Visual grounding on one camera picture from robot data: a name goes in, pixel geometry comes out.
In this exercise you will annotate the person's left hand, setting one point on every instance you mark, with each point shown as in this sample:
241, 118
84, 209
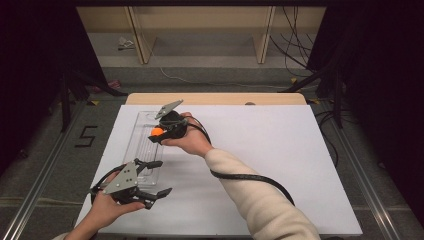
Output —
106, 210

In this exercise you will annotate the black curtain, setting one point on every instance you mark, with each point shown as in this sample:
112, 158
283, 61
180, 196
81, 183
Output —
383, 83
30, 66

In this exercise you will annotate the black metal stand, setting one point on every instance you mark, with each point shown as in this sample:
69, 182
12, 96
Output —
66, 103
336, 96

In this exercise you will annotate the metal floor rail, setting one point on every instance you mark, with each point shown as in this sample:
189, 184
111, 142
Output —
366, 186
36, 190

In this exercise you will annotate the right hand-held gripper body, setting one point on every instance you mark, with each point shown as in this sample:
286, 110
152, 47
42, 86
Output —
175, 125

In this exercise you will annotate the orange ball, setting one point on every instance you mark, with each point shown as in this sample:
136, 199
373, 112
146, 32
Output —
156, 131

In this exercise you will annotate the clear plastic tray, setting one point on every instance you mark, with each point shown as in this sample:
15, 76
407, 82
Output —
143, 151

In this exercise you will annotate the light wooden shelf unit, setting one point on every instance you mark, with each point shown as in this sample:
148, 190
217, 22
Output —
200, 20

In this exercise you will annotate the grey crumpled object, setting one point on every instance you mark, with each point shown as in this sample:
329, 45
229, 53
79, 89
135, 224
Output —
125, 43

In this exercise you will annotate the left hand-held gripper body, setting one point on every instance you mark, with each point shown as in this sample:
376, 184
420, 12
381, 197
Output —
125, 180

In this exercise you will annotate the white table cover board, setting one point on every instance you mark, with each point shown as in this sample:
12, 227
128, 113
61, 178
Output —
266, 140

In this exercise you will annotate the pink object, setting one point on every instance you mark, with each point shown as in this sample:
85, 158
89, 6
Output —
111, 85

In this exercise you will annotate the person's right hand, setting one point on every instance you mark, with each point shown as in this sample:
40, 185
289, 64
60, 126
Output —
193, 140

